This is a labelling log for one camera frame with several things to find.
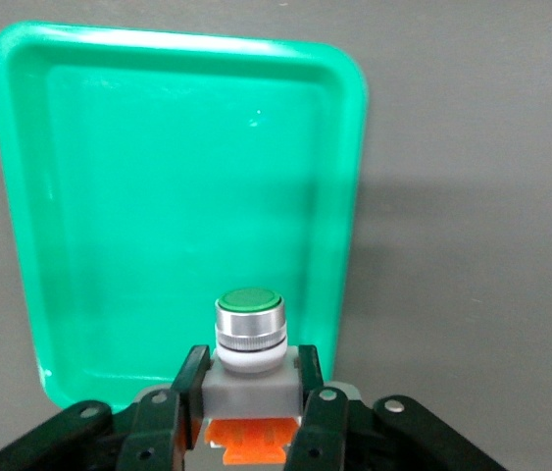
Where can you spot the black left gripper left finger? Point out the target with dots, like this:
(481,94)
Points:
(153,432)

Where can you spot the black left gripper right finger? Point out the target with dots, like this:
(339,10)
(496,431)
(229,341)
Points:
(329,432)

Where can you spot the green push button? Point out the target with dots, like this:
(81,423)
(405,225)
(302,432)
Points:
(251,387)

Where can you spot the green plastic tray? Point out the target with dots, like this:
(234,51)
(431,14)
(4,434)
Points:
(158,196)

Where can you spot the dark grey table mat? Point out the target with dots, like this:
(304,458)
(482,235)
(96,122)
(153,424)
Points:
(476,147)

